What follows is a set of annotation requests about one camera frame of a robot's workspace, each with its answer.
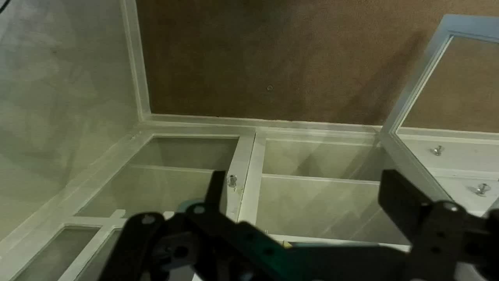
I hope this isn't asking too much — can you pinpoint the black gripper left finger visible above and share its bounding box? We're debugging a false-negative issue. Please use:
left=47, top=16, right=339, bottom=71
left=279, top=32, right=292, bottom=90
left=99, top=171, right=294, bottom=281

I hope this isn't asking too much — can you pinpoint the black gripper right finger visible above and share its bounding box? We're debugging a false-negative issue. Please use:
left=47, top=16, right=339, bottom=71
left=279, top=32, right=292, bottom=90
left=378, top=169, right=499, bottom=281

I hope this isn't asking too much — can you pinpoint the white wooden cabinet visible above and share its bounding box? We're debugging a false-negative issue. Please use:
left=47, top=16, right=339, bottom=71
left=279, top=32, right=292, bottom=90
left=0, top=115, right=499, bottom=281

